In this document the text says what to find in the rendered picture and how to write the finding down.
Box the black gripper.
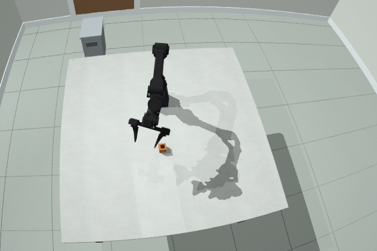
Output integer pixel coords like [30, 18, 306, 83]
[128, 110, 170, 148]

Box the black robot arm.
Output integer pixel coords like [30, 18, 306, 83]
[142, 42, 169, 128]

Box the orange block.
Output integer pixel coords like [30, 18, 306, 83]
[158, 143, 167, 153]

